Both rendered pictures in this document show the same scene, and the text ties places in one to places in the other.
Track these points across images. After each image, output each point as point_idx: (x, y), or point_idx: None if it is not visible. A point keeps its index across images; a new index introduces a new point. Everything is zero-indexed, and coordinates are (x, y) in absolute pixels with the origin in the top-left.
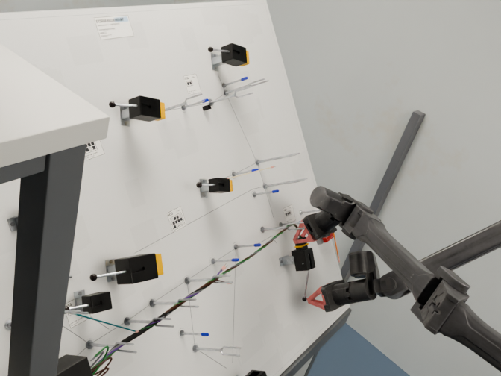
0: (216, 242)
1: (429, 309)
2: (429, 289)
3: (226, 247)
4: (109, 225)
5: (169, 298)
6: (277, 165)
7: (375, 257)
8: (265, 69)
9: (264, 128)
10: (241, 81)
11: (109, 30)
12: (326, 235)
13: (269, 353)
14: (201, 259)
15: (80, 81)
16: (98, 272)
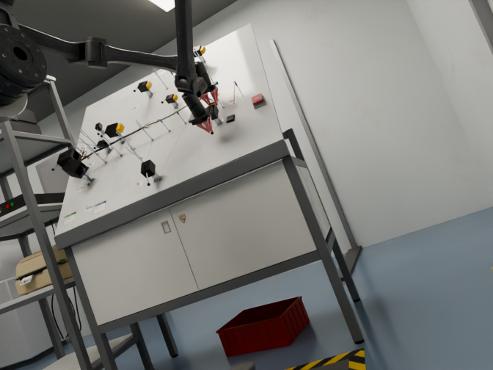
0: (174, 124)
1: (81, 58)
2: (102, 53)
3: (180, 124)
4: (130, 128)
5: (141, 147)
6: (232, 83)
7: (199, 78)
8: (238, 48)
9: (227, 71)
10: (218, 60)
11: (157, 75)
12: (205, 89)
13: (188, 167)
14: (163, 131)
15: (139, 92)
16: (119, 142)
